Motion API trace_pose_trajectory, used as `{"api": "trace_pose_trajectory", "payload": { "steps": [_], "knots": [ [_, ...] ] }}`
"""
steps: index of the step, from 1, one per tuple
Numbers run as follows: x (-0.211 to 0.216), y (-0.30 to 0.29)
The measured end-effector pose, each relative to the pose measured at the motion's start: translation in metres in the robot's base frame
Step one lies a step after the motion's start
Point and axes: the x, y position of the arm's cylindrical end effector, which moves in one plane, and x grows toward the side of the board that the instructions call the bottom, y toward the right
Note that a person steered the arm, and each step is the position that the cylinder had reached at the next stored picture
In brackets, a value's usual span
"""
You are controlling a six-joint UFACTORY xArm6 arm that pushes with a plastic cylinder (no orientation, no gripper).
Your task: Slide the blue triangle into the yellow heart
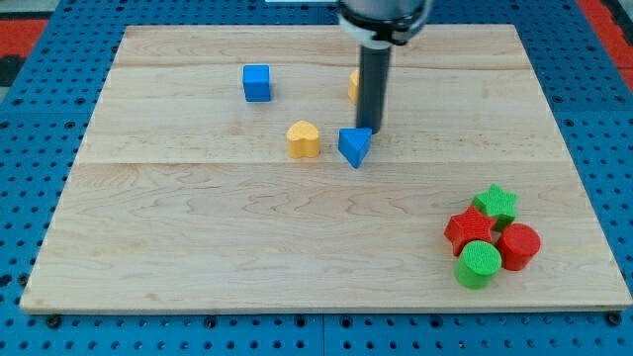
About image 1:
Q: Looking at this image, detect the red cylinder block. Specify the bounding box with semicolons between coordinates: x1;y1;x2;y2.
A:
497;223;541;271

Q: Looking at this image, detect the blue cube block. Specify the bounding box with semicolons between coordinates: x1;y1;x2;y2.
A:
242;64;272;102

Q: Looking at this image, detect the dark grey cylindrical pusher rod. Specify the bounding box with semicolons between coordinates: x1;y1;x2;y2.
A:
355;46;392;134

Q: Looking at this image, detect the blue triangle block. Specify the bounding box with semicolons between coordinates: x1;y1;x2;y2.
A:
337;128;373;168

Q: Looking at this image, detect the green star block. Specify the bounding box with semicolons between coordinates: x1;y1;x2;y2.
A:
472;183;518;232

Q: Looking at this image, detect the red star block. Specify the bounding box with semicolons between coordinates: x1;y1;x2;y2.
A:
444;205;497;256

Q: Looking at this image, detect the yellow heart block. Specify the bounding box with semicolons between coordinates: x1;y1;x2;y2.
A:
286;121;320;158

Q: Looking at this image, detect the light wooden board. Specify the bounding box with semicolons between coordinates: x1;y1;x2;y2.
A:
20;25;632;314

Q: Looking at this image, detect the yellow block behind rod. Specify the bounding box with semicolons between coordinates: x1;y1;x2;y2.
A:
347;69;360;105

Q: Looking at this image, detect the green cylinder block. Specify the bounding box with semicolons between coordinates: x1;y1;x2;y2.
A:
454;240;502;290

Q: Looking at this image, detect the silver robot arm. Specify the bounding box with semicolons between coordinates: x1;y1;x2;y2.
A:
338;0;433;134

